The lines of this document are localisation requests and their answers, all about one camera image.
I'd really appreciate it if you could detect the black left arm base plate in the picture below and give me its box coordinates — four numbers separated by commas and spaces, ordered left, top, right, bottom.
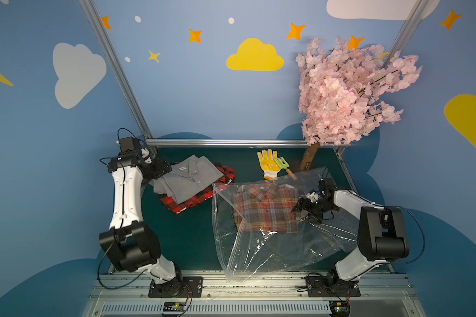
148, 276, 204, 298

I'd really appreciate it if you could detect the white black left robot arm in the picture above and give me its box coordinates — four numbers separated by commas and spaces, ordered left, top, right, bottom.
99, 136, 186, 297

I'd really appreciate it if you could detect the left aluminium corner post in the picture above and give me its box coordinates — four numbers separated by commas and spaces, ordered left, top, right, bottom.
79, 0, 153, 141

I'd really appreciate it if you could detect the left green circuit board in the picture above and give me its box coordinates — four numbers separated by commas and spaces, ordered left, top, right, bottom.
163, 302, 186, 313

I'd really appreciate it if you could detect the green toy garden rake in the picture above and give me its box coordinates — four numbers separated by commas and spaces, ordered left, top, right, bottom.
274, 157, 297, 180

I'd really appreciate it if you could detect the grey shirt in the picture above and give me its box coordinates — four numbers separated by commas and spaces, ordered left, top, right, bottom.
149, 155, 223, 204

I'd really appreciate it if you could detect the aluminium corner post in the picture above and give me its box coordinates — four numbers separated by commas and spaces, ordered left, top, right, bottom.
335, 0, 431, 157
79, 0, 153, 141

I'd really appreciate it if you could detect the green circuit board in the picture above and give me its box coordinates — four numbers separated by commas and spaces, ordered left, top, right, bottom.
329, 301, 350, 317
163, 302, 186, 313

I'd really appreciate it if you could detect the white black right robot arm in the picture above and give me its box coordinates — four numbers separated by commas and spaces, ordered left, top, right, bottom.
292, 178, 410, 286

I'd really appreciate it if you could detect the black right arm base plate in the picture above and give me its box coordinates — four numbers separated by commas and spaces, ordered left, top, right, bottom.
304, 275, 361, 299

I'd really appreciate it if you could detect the pink cherry blossom tree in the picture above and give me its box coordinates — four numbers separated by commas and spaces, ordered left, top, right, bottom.
295, 36, 423, 173

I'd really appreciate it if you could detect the right green circuit board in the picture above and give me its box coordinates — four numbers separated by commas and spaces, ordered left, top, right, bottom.
329, 301, 350, 317

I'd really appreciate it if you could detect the aluminium front rail platform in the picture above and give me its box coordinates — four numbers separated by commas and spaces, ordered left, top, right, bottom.
83, 271, 426, 316

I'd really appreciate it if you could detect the red tan plaid shirt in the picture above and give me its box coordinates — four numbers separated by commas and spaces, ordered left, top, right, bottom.
231, 182, 303, 234

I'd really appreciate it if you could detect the aluminium back frame rail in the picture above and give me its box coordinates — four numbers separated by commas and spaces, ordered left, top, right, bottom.
144, 138, 348, 149

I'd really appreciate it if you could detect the right aluminium corner post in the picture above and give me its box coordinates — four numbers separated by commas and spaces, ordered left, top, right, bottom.
335, 0, 431, 157

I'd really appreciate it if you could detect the yellow dotted work glove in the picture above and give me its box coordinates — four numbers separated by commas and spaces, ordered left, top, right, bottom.
257, 149, 280, 179

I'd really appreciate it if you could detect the clear plastic vacuum bag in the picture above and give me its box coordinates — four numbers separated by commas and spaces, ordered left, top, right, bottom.
212, 167, 358, 281

